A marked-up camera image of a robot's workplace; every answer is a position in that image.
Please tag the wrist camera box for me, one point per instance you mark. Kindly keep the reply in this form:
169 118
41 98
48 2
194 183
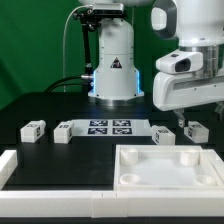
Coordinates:
179 62

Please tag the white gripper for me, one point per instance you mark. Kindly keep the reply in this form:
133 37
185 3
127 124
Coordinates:
171 92

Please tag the white fiducial marker sheet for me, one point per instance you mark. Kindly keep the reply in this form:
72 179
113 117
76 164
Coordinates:
111 127

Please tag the green backdrop curtain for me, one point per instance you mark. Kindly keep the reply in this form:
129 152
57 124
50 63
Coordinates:
31 33

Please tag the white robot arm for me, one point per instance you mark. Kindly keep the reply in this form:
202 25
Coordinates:
198 25

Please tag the white U-shaped obstacle fence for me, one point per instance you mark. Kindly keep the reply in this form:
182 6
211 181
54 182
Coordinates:
100 204

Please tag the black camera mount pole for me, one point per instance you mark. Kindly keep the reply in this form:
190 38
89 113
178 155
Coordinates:
87 43

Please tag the white square table top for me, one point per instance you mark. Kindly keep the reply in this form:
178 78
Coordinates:
154 167

